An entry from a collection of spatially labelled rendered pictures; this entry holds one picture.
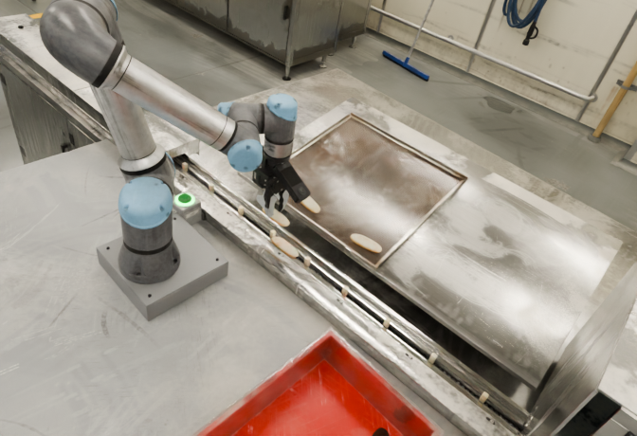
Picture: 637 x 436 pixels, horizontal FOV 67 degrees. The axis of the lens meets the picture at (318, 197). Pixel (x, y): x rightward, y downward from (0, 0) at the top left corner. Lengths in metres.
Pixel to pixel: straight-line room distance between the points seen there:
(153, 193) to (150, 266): 0.19
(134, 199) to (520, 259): 1.05
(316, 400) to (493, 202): 0.84
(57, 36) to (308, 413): 0.90
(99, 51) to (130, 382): 0.69
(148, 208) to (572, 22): 4.07
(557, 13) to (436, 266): 3.57
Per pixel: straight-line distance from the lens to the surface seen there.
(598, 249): 1.65
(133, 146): 1.22
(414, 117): 2.29
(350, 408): 1.19
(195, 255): 1.34
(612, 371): 0.84
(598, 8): 4.65
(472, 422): 1.22
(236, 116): 1.15
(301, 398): 1.18
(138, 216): 1.15
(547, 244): 1.59
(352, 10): 4.84
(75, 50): 0.99
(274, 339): 1.25
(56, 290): 1.40
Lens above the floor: 1.85
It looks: 39 degrees down
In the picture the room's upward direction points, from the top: 11 degrees clockwise
